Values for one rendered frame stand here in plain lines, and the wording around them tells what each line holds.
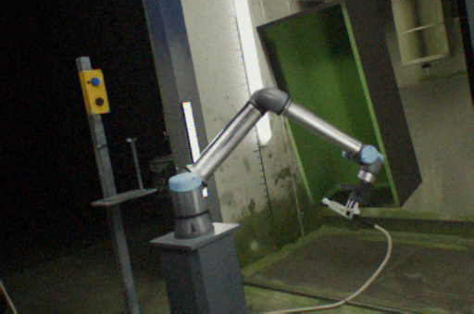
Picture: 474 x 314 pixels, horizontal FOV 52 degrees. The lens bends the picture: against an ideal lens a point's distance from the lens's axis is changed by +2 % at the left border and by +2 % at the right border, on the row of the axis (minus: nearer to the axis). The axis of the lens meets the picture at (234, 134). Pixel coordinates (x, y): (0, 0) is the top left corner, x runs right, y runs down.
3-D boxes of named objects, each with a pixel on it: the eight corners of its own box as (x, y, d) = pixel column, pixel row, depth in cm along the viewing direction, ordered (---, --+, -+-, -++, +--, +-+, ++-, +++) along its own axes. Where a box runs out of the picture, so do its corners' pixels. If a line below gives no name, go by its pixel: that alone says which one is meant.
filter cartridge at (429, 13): (421, 77, 336) (400, -42, 331) (392, 82, 371) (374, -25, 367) (467, 68, 343) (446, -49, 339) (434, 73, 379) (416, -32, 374)
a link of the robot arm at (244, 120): (163, 194, 228) (264, 79, 236) (162, 189, 246) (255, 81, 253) (187, 214, 231) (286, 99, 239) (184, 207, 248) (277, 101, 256)
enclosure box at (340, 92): (337, 183, 334) (287, 16, 310) (422, 182, 292) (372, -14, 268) (311, 207, 310) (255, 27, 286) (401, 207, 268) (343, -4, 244)
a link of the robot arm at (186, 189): (175, 219, 213) (168, 180, 212) (173, 211, 229) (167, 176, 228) (208, 211, 215) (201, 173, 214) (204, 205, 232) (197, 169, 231)
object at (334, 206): (383, 225, 244) (343, 206, 243) (380, 233, 244) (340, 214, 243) (355, 210, 292) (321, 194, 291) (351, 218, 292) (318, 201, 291)
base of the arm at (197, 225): (192, 241, 209) (188, 219, 208) (166, 238, 222) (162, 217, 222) (222, 227, 222) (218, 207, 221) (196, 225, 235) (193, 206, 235)
